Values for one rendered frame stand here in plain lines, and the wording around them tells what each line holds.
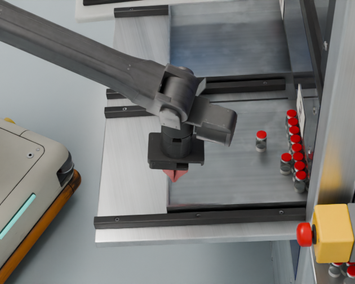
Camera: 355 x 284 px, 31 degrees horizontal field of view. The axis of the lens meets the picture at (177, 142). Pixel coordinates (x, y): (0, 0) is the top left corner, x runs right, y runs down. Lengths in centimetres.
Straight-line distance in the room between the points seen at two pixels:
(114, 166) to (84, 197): 107
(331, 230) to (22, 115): 187
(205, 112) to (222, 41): 53
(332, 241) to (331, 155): 14
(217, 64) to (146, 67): 51
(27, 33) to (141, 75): 18
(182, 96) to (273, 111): 43
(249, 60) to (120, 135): 36
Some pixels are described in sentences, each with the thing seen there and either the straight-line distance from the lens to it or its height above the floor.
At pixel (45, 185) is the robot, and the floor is 23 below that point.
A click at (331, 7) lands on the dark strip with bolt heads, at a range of 92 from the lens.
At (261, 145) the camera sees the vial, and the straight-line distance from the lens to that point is 131.
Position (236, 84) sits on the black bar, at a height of 90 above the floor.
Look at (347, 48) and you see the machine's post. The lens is 85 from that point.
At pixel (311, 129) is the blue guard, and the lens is 110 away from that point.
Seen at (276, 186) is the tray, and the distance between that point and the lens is 128.
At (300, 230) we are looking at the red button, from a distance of 107.
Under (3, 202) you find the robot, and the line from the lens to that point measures 211.
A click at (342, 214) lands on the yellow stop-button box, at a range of 107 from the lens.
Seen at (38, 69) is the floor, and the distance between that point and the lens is 290.
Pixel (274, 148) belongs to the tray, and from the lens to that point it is 133.
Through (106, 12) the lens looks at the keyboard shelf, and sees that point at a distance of 181.
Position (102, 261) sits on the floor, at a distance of 224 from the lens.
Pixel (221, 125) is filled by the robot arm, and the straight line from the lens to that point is 105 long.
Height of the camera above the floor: 192
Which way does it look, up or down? 50 degrees down
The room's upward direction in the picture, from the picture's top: 7 degrees counter-clockwise
